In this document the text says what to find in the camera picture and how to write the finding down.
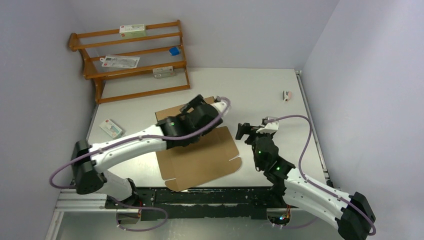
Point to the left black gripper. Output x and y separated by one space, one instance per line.
199 100

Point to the aluminium frame rail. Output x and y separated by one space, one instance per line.
70 201

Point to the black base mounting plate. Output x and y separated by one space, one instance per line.
254 202

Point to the white box lower shelf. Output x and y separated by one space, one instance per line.
163 72

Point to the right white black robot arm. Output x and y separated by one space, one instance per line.
350 214

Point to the white green box on table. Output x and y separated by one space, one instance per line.
112 129

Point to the brown cardboard box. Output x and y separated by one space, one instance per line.
196 158

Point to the orange wooden shelf rack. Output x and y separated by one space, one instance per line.
130 51

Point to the white green box top shelf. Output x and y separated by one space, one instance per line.
132 31

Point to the small blue object on shelf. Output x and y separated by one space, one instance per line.
174 51

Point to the small pink white object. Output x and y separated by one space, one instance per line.
287 95

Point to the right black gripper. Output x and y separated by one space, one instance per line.
246 128

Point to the clear plastic package on shelf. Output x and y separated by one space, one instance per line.
119 61

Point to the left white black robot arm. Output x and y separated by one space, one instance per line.
91 171

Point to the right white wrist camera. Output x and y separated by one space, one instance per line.
270 125

